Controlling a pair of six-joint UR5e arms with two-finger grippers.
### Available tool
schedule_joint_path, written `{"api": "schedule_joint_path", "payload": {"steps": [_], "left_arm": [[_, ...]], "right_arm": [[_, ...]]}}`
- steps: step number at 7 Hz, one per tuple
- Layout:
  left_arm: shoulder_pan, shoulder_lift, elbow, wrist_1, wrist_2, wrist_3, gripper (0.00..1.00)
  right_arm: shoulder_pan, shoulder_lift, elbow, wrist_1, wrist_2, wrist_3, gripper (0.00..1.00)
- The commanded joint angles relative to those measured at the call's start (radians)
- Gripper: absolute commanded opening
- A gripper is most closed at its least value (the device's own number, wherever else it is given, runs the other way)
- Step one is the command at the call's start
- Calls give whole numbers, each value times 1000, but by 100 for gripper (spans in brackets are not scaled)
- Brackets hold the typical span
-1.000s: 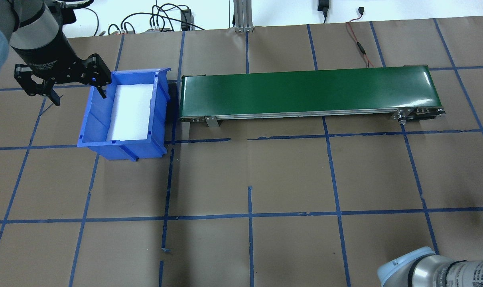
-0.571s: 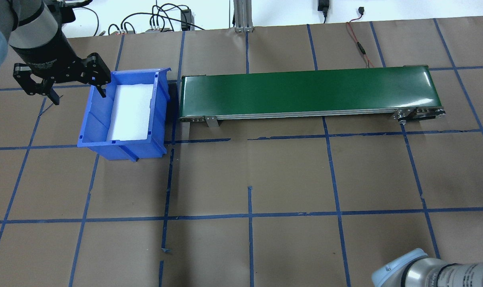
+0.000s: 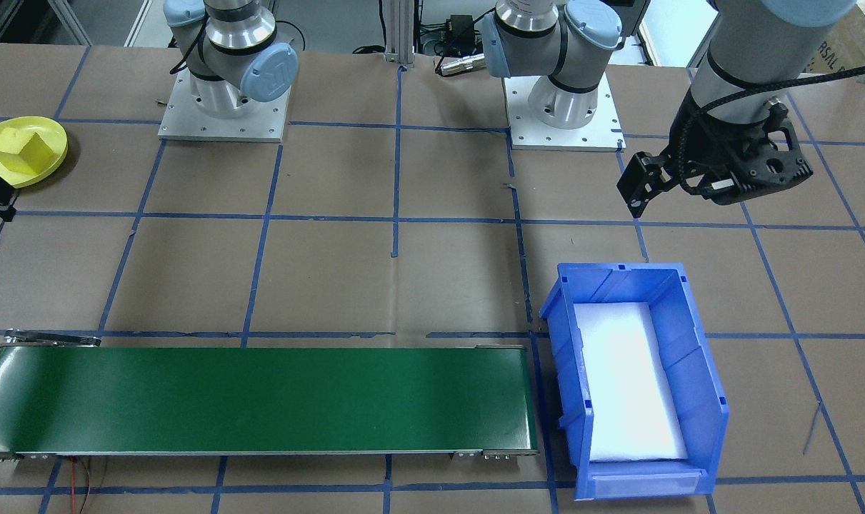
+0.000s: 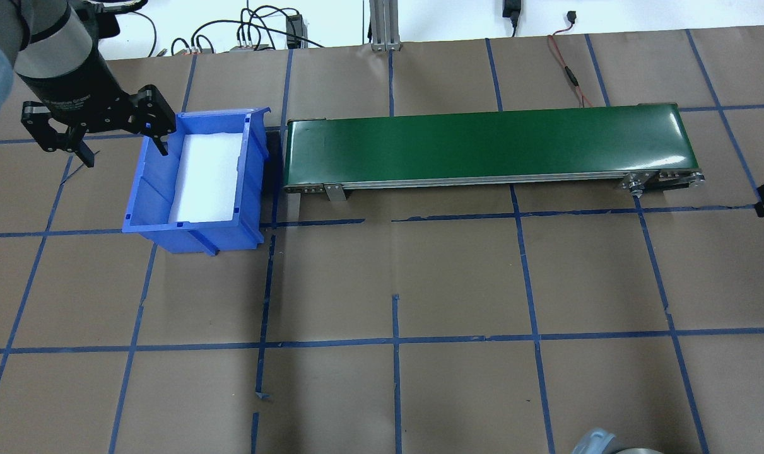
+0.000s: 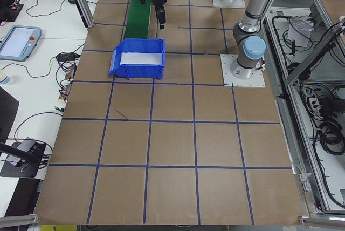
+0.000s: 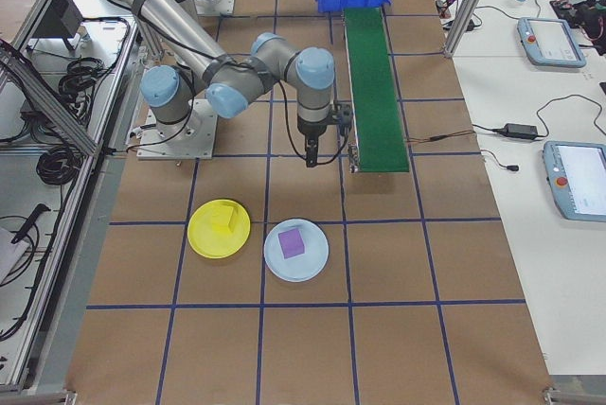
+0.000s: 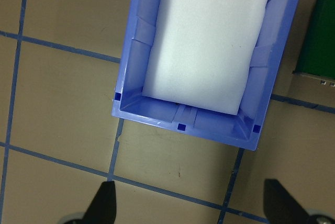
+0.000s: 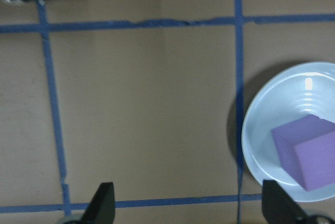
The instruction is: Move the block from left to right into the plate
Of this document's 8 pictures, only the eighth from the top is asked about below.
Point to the purple foam block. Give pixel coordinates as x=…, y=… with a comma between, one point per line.
x=308, y=156

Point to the light blue plastic plate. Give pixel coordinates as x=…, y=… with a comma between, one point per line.
x=274, y=103

